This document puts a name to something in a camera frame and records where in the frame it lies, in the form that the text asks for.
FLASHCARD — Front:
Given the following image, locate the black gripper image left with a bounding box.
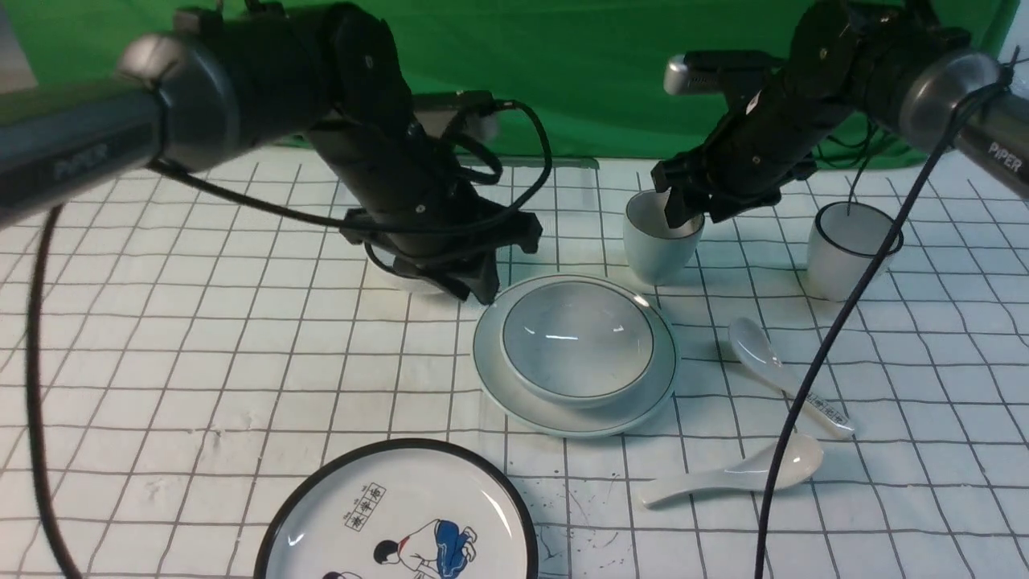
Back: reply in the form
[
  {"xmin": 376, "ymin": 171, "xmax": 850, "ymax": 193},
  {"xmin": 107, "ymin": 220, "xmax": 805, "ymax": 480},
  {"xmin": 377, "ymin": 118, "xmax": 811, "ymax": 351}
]
[{"xmin": 339, "ymin": 129, "xmax": 543, "ymax": 306}]

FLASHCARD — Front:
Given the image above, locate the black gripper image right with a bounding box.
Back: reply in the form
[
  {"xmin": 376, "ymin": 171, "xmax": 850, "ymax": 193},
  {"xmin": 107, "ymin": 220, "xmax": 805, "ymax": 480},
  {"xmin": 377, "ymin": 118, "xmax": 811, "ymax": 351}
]
[{"xmin": 651, "ymin": 80, "xmax": 828, "ymax": 228}]

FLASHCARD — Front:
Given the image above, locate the pale green cup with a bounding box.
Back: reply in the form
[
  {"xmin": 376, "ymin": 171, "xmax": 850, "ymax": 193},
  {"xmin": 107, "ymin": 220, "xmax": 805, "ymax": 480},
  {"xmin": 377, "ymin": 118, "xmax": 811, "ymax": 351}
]
[{"xmin": 622, "ymin": 188, "xmax": 706, "ymax": 285}]

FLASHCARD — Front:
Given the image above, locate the pale green shallow bowl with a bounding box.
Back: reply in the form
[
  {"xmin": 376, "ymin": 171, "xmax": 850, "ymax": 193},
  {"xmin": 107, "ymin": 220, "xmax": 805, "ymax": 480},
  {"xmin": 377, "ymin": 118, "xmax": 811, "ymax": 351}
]
[{"xmin": 501, "ymin": 280, "xmax": 657, "ymax": 408}]

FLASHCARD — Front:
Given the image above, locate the plain white ceramic spoon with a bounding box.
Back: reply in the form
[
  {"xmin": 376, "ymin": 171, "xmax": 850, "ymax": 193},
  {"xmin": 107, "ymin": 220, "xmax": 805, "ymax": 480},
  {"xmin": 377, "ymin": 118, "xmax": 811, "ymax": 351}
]
[{"xmin": 635, "ymin": 433, "xmax": 826, "ymax": 509}]

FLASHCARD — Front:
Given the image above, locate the white bowl black rim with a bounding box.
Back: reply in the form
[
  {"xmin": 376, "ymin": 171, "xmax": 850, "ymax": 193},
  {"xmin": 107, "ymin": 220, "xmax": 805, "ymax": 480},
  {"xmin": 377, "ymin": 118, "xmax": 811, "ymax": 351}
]
[{"xmin": 367, "ymin": 247, "xmax": 443, "ymax": 294}]

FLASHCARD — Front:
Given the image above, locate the pale green round plate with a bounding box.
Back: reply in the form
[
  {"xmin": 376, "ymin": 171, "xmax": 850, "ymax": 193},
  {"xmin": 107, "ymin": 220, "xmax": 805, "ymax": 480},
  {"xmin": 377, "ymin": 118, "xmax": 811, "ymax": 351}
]
[{"xmin": 473, "ymin": 274, "xmax": 680, "ymax": 437}]

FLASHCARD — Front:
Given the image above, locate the white spoon with lettering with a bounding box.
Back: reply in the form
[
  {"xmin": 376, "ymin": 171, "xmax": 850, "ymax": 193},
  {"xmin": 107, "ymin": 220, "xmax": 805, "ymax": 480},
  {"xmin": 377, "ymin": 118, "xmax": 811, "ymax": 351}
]
[{"xmin": 728, "ymin": 318, "xmax": 855, "ymax": 439}]

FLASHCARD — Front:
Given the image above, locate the green backdrop cloth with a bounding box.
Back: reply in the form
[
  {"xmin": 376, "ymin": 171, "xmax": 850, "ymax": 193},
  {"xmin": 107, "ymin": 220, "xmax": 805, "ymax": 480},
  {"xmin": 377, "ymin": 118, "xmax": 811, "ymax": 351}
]
[{"xmin": 2, "ymin": 1, "xmax": 1021, "ymax": 160}]

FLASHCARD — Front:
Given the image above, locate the white cup black rim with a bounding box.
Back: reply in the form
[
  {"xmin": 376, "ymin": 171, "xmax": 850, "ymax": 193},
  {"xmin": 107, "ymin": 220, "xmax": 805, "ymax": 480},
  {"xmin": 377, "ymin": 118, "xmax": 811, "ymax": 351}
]
[{"xmin": 807, "ymin": 201, "xmax": 894, "ymax": 302}]

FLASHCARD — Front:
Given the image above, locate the black rimmed illustrated plate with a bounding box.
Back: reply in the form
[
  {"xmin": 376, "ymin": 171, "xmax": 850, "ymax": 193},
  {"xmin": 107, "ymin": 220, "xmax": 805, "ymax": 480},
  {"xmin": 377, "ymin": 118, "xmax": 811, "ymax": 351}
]
[{"xmin": 253, "ymin": 437, "xmax": 539, "ymax": 578}]

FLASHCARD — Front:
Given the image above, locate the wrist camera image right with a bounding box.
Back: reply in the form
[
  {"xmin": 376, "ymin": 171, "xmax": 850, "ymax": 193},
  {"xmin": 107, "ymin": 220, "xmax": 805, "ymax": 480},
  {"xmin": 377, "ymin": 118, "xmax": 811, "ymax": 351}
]
[{"xmin": 662, "ymin": 49, "xmax": 785, "ymax": 96}]

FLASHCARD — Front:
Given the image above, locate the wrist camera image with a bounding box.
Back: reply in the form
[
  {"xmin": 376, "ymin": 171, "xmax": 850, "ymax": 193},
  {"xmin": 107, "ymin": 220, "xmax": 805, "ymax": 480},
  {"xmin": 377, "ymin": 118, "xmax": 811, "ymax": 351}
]
[
  {"xmin": 662, "ymin": 49, "xmax": 785, "ymax": 96},
  {"xmin": 412, "ymin": 89, "xmax": 499, "ymax": 143}
]

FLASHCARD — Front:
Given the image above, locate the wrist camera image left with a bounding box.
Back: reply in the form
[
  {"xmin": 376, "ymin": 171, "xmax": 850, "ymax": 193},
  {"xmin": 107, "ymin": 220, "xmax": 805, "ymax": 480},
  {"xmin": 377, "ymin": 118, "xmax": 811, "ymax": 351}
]
[{"xmin": 412, "ymin": 89, "xmax": 499, "ymax": 143}]

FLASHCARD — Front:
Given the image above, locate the black cable image right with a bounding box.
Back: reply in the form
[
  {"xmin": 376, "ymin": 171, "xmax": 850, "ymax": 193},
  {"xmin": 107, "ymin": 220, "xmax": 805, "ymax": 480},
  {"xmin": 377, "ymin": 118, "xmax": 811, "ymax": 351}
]
[{"xmin": 754, "ymin": 45, "xmax": 1027, "ymax": 578}]

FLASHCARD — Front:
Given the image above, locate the black cable image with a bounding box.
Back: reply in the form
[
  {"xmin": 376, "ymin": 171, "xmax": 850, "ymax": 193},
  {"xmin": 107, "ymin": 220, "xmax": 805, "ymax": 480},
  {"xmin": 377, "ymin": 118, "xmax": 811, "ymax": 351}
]
[
  {"xmin": 24, "ymin": 98, "xmax": 555, "ymax": 579},
  {"xmin": 754, "ymin": 45, "xmax": 1027, "ymax": 578}
]

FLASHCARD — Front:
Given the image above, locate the black cable image left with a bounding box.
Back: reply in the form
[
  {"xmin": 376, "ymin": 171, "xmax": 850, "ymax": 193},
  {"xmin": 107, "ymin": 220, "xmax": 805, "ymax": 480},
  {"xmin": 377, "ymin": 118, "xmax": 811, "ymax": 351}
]
[{"xmin": 24, "ymin": 98, "xmax": 555, "ymax": 579}]

